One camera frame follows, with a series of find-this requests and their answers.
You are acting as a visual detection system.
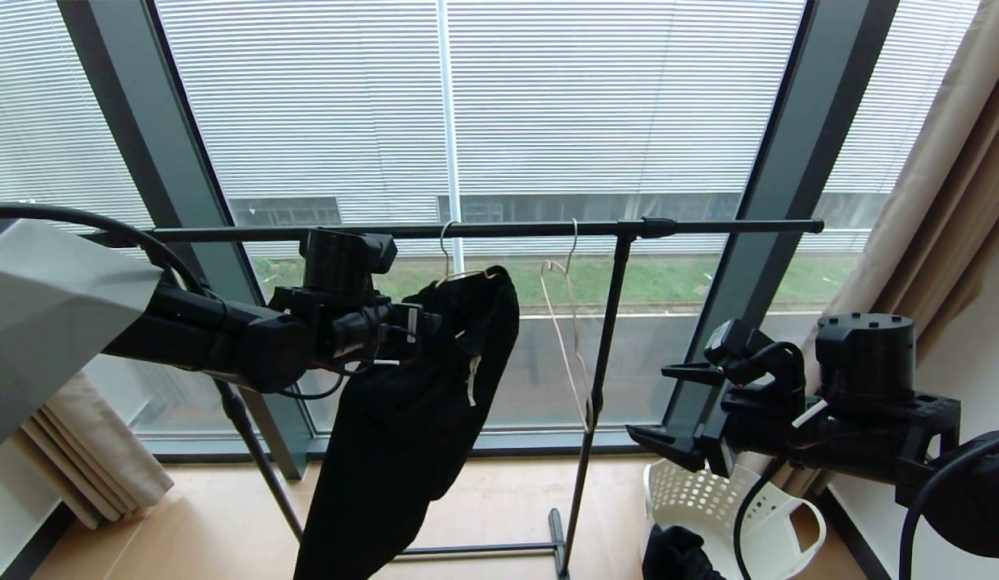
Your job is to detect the black cable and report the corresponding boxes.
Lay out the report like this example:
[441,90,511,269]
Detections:
[898,429,999,580]
[278,372,347,401]
[733,458,790,580]
[0,203,206,295]

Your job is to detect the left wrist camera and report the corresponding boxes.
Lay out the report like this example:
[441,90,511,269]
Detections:
[356,232,398,275]

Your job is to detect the white laundry basket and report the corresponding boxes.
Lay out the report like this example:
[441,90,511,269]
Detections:
[643,459,827,580]

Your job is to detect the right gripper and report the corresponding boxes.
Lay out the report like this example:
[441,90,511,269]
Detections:
[626,362,911,484]

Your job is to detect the black garment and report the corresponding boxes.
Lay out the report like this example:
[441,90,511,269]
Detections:
[642,525,726,580]

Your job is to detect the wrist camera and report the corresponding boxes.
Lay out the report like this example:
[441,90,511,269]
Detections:
[703,319,808,392]
[356,232,398,275]

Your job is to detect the pink clothes hanger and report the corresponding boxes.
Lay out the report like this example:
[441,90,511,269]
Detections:
[540,218,595,436]
[435,221,500,288]

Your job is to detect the window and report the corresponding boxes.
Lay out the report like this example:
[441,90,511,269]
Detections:
[0,0,980,460]

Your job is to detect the black clothes rack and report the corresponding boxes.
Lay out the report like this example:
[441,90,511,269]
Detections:
[89,217,824,580]

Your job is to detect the black shorts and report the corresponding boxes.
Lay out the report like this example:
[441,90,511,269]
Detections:
[294,266,521,580]

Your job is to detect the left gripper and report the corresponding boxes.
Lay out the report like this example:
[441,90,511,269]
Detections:
[330,300,444,365]

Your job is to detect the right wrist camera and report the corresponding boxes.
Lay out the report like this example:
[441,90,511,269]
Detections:
[703,319,808,392]

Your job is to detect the beige curtain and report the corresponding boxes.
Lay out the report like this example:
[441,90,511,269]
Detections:
[20,371,174,530]
[790,0,999,500]

